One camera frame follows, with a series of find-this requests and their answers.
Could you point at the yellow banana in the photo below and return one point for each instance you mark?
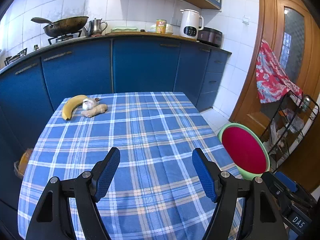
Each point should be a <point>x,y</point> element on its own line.
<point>70,107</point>

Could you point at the black gas stove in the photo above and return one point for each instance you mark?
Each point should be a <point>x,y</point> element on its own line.
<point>62,38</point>

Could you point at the clear plastic bag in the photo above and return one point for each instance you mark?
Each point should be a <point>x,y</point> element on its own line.
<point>293,121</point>

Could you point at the red basin with green rim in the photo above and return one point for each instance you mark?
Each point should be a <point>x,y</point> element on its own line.
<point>243,150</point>

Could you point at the blue plaid tablecloth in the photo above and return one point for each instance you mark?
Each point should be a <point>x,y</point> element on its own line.
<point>150,130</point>

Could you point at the yellow tin can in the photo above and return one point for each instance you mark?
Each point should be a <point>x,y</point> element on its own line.
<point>161,27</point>

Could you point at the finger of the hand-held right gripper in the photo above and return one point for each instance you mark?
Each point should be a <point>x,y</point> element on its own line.
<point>287,183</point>
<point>273,186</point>

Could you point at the red floral cloth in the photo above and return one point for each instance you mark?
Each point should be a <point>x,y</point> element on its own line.
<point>270,80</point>

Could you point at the orange plastic bag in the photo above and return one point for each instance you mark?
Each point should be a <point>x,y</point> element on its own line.
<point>23,162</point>

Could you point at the blue kitchen base cabinet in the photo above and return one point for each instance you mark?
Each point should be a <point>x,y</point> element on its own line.
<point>145,62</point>

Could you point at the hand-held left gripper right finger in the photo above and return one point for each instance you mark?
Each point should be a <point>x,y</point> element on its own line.
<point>205,175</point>

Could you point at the wooden door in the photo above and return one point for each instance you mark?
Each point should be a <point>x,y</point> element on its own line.
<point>270,17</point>

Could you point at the white electric kettle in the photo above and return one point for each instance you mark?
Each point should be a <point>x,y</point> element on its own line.
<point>190,22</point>

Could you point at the black wok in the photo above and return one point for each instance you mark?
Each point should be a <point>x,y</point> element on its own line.
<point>67,25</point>

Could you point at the green drink can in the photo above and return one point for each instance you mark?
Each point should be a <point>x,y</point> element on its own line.
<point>305,104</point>

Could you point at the dark rice cooker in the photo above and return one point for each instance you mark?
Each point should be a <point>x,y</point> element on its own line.
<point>211,36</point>

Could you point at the white wall switch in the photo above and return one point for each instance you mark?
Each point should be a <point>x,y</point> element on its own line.
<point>246,20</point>

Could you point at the white garlic bulb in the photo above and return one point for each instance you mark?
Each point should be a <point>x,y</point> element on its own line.
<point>88,104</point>

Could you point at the tan ginger root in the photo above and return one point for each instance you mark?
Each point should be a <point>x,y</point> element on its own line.
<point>96,110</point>

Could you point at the pale green tray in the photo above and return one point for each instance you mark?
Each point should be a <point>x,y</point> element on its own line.
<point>123,30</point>

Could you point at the steel kettle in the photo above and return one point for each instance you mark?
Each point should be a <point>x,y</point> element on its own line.
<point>96,27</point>

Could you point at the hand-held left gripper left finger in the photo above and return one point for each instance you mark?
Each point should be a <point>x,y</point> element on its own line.
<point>107,175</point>

